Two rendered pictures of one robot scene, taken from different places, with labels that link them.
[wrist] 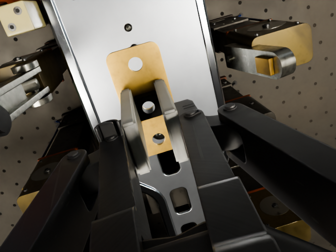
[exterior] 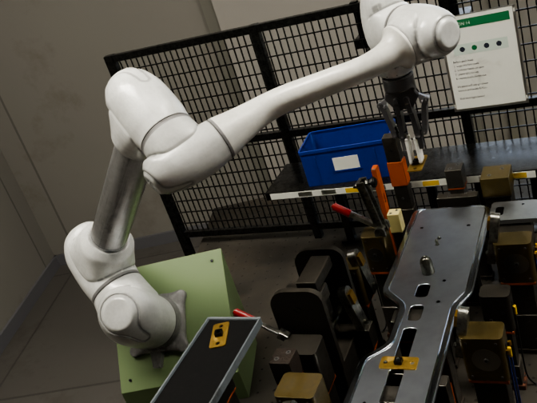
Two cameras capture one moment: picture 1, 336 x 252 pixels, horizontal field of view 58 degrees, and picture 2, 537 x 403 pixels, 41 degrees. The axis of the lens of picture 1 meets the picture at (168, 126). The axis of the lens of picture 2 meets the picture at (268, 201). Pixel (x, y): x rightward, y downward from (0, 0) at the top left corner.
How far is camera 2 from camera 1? 1.84 m
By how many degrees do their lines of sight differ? 86
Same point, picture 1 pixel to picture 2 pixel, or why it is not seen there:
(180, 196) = (417, 316)
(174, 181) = (419, 301)
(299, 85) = not seen: outside the picture
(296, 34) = (522, 233)
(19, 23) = (394, 213)
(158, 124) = (416, 165)
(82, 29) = (417, 236)
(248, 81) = not seen: outside the picture
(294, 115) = not seen: outside the picture
